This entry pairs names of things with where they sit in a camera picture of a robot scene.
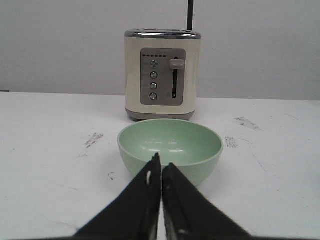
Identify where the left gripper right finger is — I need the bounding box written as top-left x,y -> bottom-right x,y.
162,163 -> 252,240

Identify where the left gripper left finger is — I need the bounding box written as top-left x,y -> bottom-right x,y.
73,153 -> 161,240

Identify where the green bowl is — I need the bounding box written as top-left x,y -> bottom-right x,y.
117,119 -> 224,186

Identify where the cream two-slot toaster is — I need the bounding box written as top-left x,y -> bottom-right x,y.
124,28 -> 202,120

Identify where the black tripod pole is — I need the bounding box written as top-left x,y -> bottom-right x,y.
186,0 -> 194,31

